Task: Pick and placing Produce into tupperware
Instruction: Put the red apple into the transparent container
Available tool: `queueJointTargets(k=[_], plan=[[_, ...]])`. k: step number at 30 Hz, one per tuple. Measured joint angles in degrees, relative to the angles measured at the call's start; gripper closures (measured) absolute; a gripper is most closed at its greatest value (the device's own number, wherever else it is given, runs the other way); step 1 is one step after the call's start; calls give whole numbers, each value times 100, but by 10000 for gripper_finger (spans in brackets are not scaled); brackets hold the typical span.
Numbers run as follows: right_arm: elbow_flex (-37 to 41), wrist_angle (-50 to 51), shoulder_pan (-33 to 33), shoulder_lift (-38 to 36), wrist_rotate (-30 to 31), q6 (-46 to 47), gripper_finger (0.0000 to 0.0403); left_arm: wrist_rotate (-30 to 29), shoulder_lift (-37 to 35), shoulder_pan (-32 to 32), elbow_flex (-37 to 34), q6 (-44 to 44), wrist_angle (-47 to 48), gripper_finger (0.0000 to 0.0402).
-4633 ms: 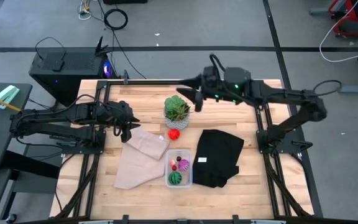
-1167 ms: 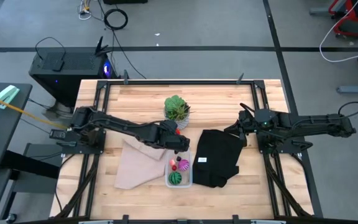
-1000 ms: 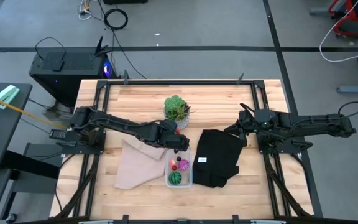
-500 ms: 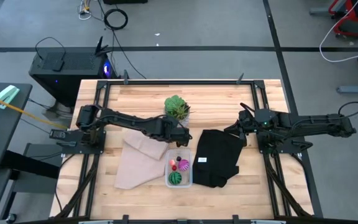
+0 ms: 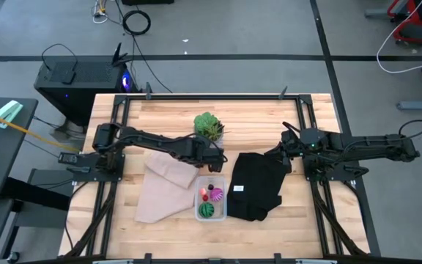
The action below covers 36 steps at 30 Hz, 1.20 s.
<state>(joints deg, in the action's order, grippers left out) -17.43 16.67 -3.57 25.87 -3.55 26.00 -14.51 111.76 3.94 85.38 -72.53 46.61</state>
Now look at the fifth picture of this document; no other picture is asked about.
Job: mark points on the black control box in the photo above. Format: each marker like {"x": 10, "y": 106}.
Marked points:
{"x": 67, "y": 158}

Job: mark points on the black crumpled cloth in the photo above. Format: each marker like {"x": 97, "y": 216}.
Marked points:
{"x": 255, "y": 198}

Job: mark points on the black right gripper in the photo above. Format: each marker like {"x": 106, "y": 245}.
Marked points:
{"x": 293, "y": 144}

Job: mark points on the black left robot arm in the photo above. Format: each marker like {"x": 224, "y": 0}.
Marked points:
{"x": 152, "y": 141}

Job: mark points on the green plant in patterned pot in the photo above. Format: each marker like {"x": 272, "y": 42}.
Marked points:
{"x": 208, "y": 126}

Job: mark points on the green striped toy watermelon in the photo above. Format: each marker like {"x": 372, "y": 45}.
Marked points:
{"x": 206, "y": 210}

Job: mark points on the black wifi antenna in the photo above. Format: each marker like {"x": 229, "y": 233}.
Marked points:
{"x": 117, "y": 55}

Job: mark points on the mint green stapler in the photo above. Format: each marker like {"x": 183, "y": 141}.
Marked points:
{"x": 7, "y": 111}

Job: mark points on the red and black cart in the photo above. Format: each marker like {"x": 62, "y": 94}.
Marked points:
{"x": 412, "y": 22}

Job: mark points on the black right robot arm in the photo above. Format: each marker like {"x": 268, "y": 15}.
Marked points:
{"x": 361, "y": 144}

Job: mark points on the pink white striped toy vegetable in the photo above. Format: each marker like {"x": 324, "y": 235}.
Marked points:
{"x": 217, "y": 194}

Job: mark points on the small red toy fruit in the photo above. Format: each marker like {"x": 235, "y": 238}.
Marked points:
{"x": 205, "y": 198}

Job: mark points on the small black device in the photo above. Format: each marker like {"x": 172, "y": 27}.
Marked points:
{"x": 68, "y": 77}

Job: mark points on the clear plastic tupperware container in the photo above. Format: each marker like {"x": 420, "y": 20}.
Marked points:
{"x": 221, "y": 211}

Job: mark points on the beige folded cloth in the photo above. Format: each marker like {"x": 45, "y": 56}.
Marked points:
{"x": 163, "y": 194}

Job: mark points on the black desk leg frame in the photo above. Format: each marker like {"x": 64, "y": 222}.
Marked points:
{"x": 31, "y": 194}

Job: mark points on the small pink toy fruit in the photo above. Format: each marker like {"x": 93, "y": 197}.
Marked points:
{"x": 203, "y": 191}

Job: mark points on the grey metal stand foot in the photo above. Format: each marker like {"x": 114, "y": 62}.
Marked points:
{"x": 420, "y": 105}

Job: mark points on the black frame clamp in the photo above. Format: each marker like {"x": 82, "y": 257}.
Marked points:
{"x": 148, "y": 257}
{"x": 277, "y": 257}

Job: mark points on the black aluminium table frame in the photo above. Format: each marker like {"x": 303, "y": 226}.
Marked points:
{"x": 211, "y": 97}

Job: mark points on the black computer tower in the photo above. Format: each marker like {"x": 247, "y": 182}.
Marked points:
{"x": 86, "y": 95}

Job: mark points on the small dark toy plum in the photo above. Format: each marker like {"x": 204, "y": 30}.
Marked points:
{"x": 210, "y": 187}

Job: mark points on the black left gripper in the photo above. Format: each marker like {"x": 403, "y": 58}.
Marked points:
{"x": 211, "y": 154}

